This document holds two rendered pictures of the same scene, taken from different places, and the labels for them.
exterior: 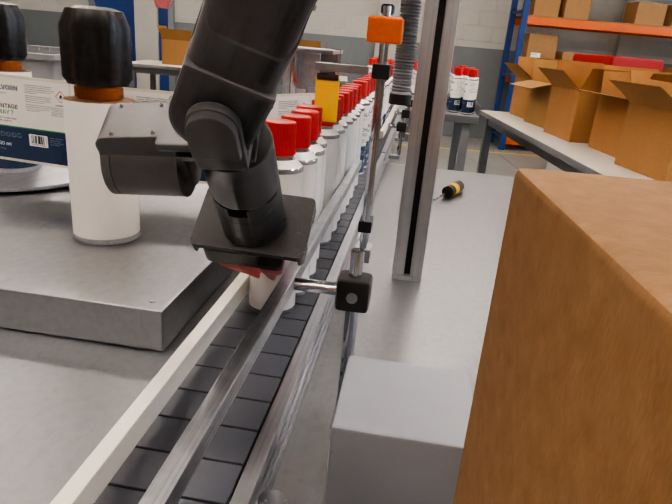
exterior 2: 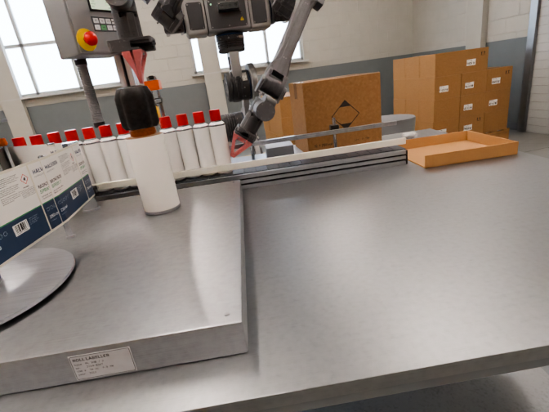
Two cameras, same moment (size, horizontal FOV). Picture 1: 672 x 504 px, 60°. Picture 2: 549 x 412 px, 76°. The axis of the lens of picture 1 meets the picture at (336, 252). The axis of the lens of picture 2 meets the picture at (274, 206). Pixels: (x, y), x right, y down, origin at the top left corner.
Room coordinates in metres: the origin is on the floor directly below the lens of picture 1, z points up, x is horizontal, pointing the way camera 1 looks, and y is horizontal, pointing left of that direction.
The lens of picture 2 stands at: (0.63, 1.21, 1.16)
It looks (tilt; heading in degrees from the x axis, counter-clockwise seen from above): 20 degrees down; 261
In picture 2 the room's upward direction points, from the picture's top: 8 degrees counter-clockwise
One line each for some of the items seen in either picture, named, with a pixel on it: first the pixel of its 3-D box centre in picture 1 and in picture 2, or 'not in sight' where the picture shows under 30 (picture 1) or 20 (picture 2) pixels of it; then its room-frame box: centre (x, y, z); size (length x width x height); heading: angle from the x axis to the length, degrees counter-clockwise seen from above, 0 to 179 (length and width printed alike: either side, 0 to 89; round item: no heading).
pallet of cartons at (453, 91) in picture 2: not in sight; (448, 99); (-2.55, -2.99, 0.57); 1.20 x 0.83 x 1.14; 3
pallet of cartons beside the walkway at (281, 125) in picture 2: not in sight; (300, 124); (-0.73, -3.76, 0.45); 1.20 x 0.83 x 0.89; 92
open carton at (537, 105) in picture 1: (556, 94); not in sight; (3.52, -1.19, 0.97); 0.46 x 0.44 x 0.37; 6
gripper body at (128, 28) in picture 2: not in sight; (129, 31); (0.76, 0.23, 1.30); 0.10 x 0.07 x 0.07; 175
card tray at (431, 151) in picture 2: not in sight; (448, 147); (-0.18, 0.15, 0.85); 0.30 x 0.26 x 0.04; 173
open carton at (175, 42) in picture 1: (181, 45); not in sight; (6.30, 1.76, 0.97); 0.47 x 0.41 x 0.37; 177
